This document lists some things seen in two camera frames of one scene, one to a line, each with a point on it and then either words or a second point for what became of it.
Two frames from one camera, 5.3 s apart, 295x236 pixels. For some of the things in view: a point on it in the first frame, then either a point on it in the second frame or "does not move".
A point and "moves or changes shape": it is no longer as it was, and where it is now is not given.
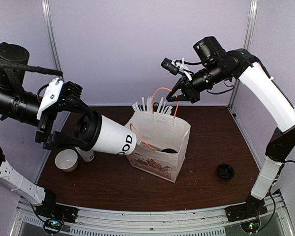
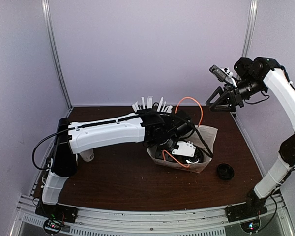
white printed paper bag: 162,141 → 206,136
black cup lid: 225,171 does not move
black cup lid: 169,150 moves or changes shape
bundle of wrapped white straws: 162,108 does not move
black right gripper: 191,93 → 233,97
